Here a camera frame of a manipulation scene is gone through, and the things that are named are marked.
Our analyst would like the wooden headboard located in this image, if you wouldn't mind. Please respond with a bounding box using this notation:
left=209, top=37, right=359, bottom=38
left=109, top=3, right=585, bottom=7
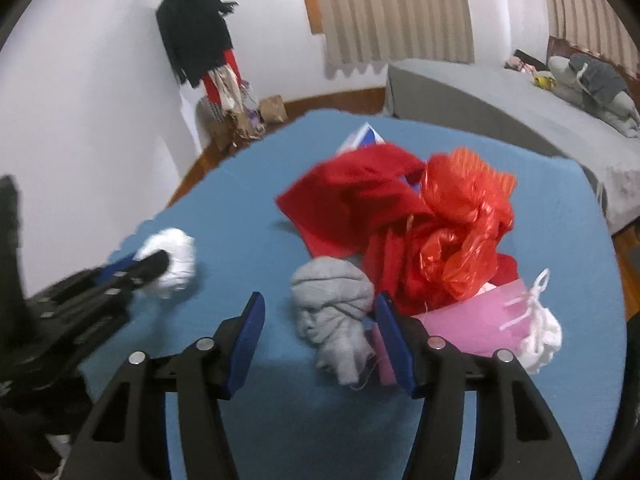
left=547, top=35, right=640, bottom=78

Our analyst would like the dark grey garment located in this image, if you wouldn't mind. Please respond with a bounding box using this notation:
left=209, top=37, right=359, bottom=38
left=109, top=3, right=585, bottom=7
left=570, top=52, right=632, bottom=103

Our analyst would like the grey bed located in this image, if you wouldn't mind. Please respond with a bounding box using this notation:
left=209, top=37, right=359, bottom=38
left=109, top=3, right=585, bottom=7
left=385, top=59, right=640, bottom=233

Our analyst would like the white and blue packet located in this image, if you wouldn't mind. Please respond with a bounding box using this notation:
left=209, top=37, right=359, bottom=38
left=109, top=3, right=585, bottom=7
left=336, top=122, right=387, bottom=156

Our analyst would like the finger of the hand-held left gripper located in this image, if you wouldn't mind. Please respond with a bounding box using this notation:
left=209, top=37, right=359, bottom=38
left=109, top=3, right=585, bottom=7
left=42, top=250, right=171, bottom=356
left=32, top=252, right=143, bottom=311

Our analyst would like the grey cloth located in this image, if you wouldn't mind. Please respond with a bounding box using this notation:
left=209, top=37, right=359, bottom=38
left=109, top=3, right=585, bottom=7
left=291, top=256, right=377, bottom=387

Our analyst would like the brown paper bag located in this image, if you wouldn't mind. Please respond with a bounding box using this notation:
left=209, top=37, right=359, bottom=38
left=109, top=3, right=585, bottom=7
left=207, top=110, right=266, bottom=151
left=259, top=95, right=288, bottom=125

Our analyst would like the light grey duvet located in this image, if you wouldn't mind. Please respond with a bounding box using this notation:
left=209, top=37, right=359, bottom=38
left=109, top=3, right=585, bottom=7
left=547, top=55, right=640, bottom=138

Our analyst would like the pink paper bag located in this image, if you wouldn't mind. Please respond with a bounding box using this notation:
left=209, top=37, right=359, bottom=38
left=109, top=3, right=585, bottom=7
left=372, top=267, right=551, bottom=386

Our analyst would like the blue table cloth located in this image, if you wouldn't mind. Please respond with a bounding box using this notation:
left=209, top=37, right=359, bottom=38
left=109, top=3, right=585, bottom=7
left=77, top=110, right=628, bottom=480

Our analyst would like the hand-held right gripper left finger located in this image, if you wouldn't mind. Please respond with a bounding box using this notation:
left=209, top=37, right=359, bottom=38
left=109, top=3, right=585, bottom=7
left=60, top=291, right=267, bottom=480

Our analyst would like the beige curtain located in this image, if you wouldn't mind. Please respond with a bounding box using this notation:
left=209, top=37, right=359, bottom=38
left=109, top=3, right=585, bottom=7
left=307, top=0, right=476, bottom=78
left=542, top=0, right=640, bottom=73

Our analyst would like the red cloth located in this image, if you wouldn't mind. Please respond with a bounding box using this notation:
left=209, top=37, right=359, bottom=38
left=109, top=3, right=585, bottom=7
left=276, top=142, right=518, bottom=316

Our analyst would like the red plastic bag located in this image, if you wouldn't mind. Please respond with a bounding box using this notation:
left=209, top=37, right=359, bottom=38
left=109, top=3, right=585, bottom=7
left=410, top=147, right=518, bottom=301

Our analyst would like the striped basket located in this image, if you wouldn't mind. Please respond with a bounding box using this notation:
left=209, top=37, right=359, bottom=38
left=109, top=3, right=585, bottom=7
left=195, top=95, right=231, bottom=136

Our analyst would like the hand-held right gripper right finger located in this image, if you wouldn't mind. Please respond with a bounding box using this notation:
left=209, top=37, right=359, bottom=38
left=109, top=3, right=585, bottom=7
left=374, top=291, right=583, bottom=480

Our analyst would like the red garment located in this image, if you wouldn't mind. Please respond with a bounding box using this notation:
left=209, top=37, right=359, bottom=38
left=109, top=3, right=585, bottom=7
left=202, top=50, right=243, bottom=103

